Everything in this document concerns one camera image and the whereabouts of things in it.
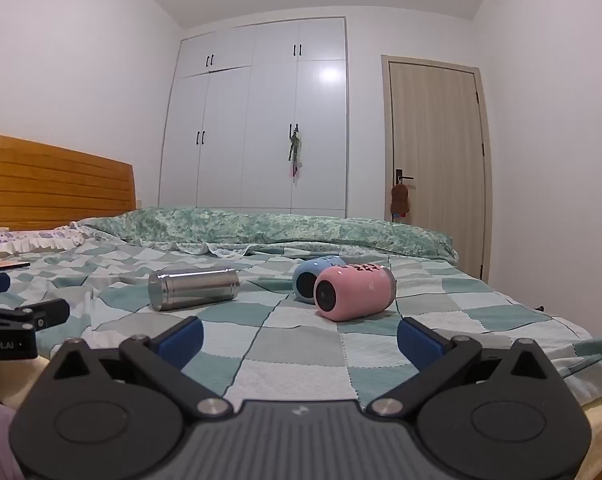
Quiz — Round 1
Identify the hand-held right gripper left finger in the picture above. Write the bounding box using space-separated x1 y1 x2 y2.
40 316 234 418

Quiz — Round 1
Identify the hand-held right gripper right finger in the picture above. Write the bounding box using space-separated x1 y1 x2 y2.
366 317 568 418

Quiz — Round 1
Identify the stainless steel cup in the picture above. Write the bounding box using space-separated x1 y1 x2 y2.
148 267 242 312

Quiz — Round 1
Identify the pink cup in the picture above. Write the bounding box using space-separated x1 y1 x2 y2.
314 263 397 322

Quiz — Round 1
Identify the blue cup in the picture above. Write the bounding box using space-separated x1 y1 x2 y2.
293 255 350 306

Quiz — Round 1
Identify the person's left forearm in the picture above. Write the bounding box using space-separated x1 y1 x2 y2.
0 357 49 407

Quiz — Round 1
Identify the purple floral pillow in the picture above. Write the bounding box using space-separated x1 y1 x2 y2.
0 224 94 256

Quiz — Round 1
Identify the checkered bed sheet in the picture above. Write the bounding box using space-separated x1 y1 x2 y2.
0 232 602 407

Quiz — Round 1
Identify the wooden headboard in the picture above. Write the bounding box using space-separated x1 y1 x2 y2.
0 131 137 232

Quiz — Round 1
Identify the green floral quilt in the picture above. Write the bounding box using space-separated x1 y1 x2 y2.
71 206 460 262

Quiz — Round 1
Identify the light wooden door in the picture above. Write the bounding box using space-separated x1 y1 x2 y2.
380 54 494 286

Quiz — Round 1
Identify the green hanging ornament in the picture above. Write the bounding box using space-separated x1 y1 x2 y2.
286 124 305 181

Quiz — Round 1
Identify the white wardrobe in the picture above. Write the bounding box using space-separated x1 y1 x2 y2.
158 16 350 219

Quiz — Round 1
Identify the brown bag on handle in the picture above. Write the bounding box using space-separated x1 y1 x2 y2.
390 182 414 222

